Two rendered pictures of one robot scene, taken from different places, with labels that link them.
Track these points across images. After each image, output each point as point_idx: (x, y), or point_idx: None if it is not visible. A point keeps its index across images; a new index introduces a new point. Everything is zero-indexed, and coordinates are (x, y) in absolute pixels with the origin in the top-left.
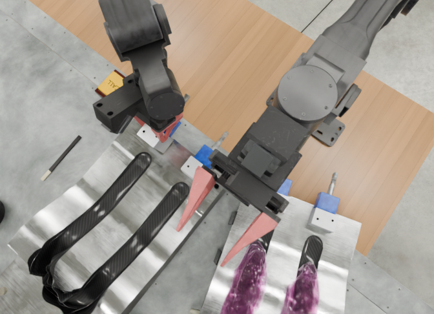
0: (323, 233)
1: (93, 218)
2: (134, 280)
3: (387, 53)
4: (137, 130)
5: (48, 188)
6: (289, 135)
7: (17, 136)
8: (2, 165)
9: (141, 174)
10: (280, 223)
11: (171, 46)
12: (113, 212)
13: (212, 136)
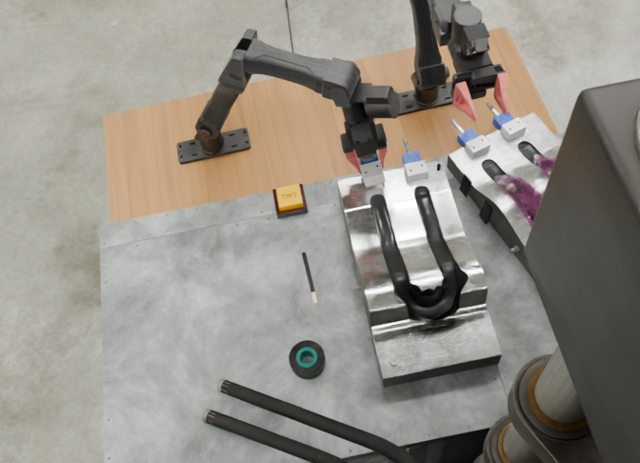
0: (522, 136)
1: (393, 257)
2: (463, 251)
3: (390, 51)
4: (351, 191)
5: (327, 302)
6: (480, 29)
7: (257, 299)
8: (273, 326)
9: (388, 209)
10: (494, 156)
11: (288, 144)
12: (399, 244)
13: (388, 165)
